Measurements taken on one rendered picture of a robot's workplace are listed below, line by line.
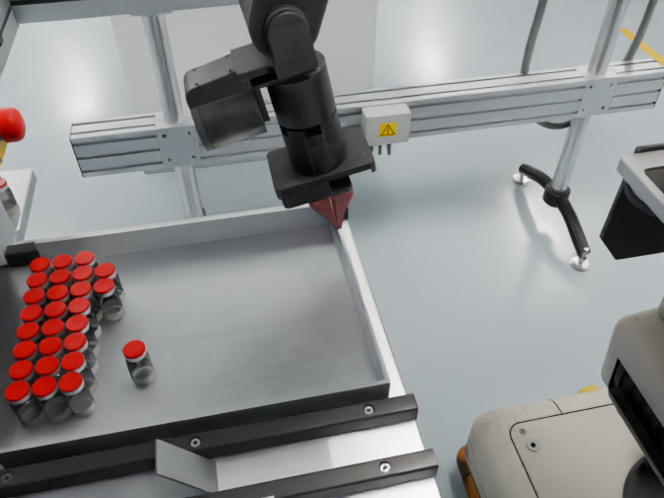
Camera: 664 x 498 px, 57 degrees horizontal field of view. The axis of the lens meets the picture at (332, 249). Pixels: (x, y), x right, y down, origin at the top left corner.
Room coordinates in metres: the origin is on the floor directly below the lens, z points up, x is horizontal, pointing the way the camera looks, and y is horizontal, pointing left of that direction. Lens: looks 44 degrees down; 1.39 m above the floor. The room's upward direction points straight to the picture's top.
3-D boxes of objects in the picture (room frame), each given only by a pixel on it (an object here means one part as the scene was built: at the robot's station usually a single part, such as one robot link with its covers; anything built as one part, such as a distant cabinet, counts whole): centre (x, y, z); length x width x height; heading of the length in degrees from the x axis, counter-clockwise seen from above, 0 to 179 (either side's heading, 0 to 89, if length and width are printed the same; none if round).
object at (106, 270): (0.45, 0.24, 0.90); 0.02 x 0.02 x 0.05
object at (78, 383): (0.39, 0.25, 0.90); 0.18 x 0.02 x 0.05; 12
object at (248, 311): (0.41, 0.14, 0.90); 0.34 x 0.26 x 0.04; 102
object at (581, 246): (1.57, -0.73, 0.07); 0.50 x 0.08 x 0.14; 12
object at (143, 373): (0.34, 0.18, 0.90); 0.02 x 0.02 x 0.04
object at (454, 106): (1.44, -0.15, 0.49); 1.60 x 0.08 x 0.12; 102
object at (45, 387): (0.38, 0.27, 0.90); 0.18 x 0.02 x 0.05; 12
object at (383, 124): (1.37, -0.14, 0.50); 0.12 x 0.05 x 0.09; 102
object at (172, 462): (0.25, 0.07, 0.91); 0.14 x 0.03 x 0.06; 102
